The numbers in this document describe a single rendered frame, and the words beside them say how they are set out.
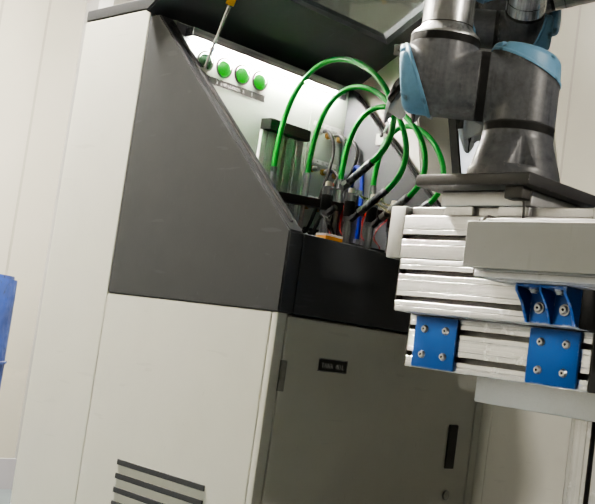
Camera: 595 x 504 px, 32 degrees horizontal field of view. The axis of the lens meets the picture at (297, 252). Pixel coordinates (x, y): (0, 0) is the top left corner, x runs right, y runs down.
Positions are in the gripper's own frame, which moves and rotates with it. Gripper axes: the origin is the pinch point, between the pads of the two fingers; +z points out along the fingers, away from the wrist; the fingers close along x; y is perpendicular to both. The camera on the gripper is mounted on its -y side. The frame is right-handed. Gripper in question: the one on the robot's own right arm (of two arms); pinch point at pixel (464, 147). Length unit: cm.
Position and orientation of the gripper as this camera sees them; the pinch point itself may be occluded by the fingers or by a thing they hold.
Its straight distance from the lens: 239.7
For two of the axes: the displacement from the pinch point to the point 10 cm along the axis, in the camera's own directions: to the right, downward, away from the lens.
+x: 7.1, 1.6, 6.9
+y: 7.0, 0.4, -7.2
